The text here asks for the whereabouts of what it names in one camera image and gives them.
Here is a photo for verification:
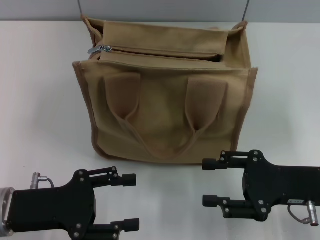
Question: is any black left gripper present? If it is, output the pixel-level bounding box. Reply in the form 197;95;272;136
9;166;141;240

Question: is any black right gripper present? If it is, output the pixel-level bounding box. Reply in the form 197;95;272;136
202;149;320;222

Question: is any khaki canvas food bag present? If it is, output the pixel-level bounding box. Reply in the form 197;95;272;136
71;13;259;166

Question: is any silver metal zipper pull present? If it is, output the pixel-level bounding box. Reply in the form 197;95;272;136
87;44;112;55

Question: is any left gripper cable with connector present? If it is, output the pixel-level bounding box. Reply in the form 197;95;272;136
29;171;55;190

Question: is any gripper cable with connector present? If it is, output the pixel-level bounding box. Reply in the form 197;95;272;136
287;200;320;227
29;171;55;190

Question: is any right gripper cable with connector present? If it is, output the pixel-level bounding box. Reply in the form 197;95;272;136
287;200;320;227

